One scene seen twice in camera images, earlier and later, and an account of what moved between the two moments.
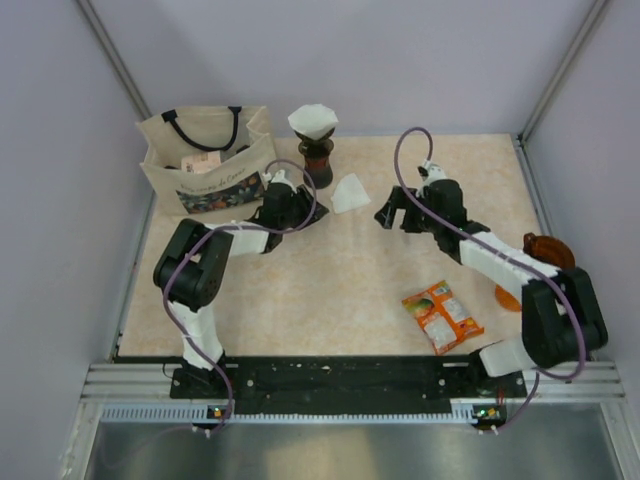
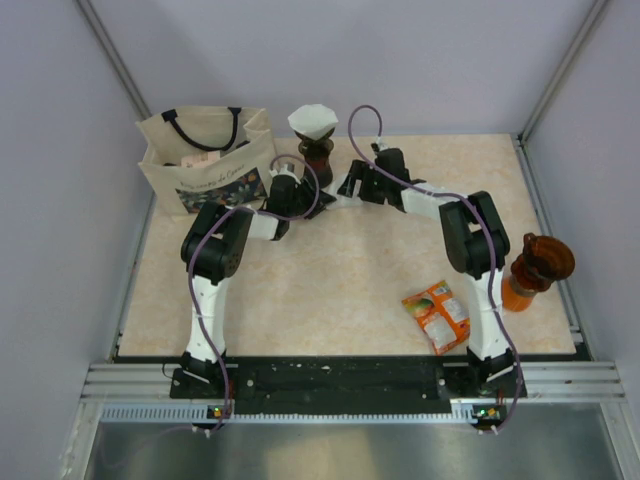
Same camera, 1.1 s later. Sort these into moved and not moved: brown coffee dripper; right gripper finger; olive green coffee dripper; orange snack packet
Moved: right gripper finger
Not moved: brown coffee dripper; orange snack packet; olive green coffee dripper
